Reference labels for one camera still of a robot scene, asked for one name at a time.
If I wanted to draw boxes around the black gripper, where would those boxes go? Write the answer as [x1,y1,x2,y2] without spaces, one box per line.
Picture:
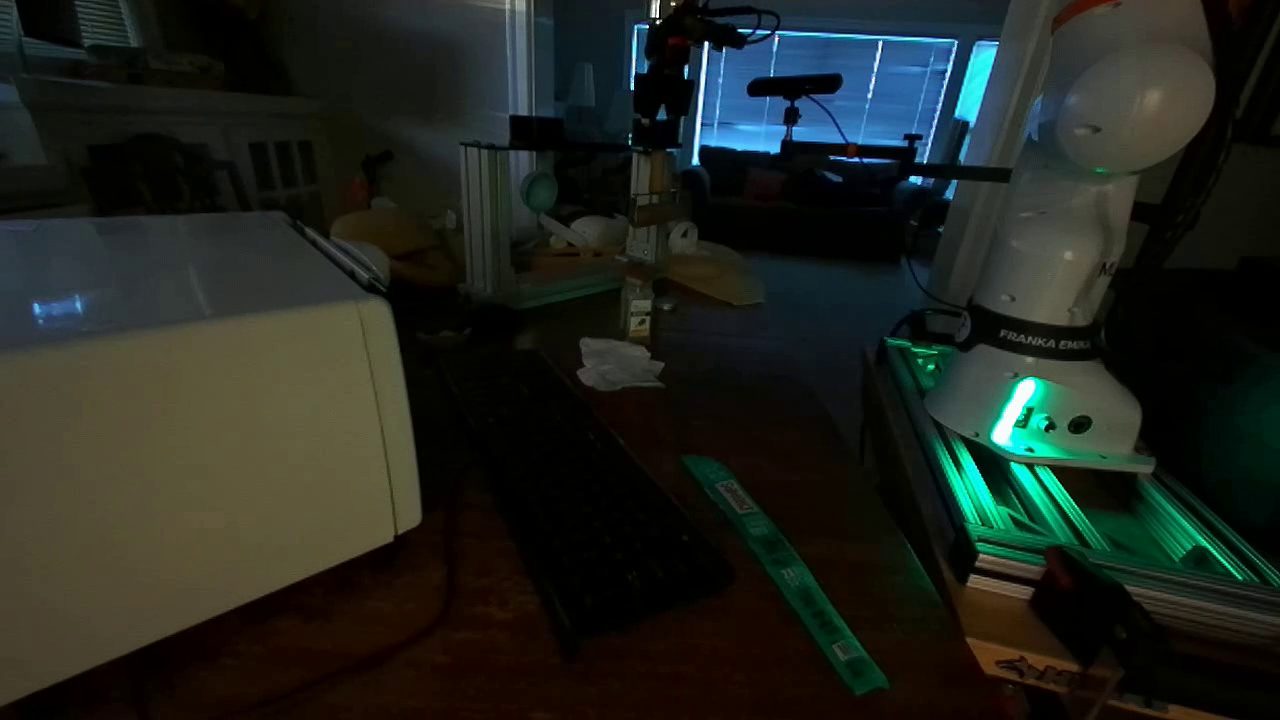
[631,64,693,174]

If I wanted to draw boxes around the aluminium robot base rails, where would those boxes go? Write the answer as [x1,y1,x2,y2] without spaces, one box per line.
[862,333,1280,672]

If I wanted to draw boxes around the dark sofa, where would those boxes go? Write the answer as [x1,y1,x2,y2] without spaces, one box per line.
[696,140,930,260]

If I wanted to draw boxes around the glass patio door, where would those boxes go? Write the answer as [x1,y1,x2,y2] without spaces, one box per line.
[693,25,968,162]

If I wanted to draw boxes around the crumpled white tissue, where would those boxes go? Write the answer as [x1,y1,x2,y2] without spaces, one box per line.
[573,333,670,395]

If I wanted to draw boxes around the yellow fabric drape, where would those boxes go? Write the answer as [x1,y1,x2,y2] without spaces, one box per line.
[328,195,462,294]

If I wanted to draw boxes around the black mat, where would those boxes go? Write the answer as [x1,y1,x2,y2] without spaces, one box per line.
[454,347,735,658]

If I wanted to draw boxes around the white cabinet with glass doors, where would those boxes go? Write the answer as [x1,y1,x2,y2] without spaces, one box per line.
[0,72,331,224]

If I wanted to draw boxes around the green ruler strip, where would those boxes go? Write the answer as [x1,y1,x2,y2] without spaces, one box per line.
[675,453,894,702]

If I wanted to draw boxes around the white toaster oven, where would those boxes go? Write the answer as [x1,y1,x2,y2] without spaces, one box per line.
[0,207,428,712]

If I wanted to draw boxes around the cardboard box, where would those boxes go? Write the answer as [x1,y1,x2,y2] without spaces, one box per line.
[955,579,1280,720]

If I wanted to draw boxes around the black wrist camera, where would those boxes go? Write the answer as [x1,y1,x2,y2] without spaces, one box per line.
[660,0,785,60]

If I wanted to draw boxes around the black stereo camera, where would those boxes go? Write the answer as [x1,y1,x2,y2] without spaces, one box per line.
[743,68,849,103]

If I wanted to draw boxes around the aluminium extrusion frame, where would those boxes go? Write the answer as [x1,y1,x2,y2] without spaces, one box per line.
[457,137,680,313]

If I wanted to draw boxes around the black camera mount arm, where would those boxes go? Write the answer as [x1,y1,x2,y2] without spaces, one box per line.
[777,96,1019,189]

